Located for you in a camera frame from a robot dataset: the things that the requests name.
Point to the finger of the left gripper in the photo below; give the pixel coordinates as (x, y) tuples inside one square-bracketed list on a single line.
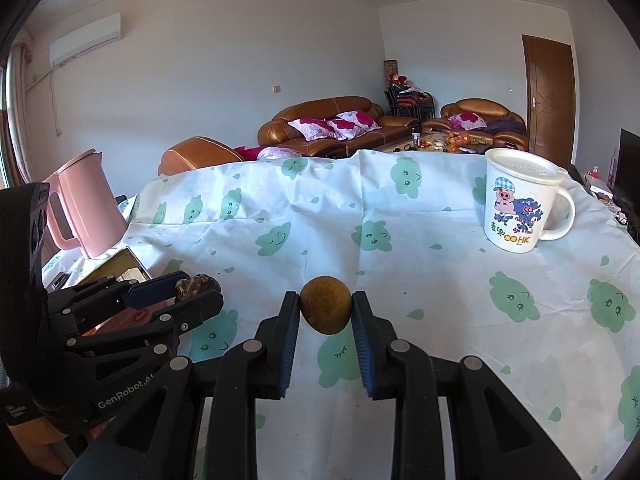
[(102, 299), (136, 329)]

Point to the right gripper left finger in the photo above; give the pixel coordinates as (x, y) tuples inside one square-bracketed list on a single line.
[(258, 369)]

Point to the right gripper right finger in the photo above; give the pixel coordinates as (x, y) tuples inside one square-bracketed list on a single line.
[(393, 369)]

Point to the dark walnut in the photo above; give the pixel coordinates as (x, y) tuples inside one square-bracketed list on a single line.
[(187, 288)]

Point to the brown longan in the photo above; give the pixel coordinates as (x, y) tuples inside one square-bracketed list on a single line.
[(326, 303)]

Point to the person's left hand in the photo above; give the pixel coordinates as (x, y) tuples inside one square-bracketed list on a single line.
[(36, 438)]

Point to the pink tin box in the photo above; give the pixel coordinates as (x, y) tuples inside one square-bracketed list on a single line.
[(123, 266)]

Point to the pink electric kettle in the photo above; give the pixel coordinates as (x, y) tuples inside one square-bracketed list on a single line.
[(88, 205)]

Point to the brown leather near sofa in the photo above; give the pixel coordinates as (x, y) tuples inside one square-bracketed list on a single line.
[(195, 153)]

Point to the white green patterned tablecloth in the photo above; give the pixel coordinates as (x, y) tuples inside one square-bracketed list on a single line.
[(559, 325)]

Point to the white cartoon mug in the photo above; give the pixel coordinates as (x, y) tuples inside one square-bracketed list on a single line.
[(525, 200)]

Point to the curtain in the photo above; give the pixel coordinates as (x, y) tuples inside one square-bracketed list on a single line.
[(15, 93)]

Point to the brown leather long sofa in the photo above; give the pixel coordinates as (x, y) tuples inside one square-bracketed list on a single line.
[(279, 134)]

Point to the coffee table with items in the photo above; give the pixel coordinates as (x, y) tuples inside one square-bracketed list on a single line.
[(442, 142)]

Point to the pink floral pillow left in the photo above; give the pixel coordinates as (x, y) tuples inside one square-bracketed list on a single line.
[(313, 128)]

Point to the pink floral pillow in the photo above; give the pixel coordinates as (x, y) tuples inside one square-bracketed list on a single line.
[(313, 128), (349, 125)]

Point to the pink floral pillow right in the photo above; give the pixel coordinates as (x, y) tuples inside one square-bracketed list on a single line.
[(349, 125)]

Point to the armchair pink pillow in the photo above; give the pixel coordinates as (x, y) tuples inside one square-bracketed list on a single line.
[(466, 121)]

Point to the white air conditioner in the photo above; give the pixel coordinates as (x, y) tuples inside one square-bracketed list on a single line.
[(85, 39)]

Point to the black stacked chairs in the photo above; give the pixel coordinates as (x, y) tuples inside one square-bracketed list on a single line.
[(408, 102)]

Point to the black television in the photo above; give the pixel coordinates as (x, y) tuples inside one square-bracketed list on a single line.
[(627, 173)]

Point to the wooden door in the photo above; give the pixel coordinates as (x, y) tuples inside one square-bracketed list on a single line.
[(551, 94)]

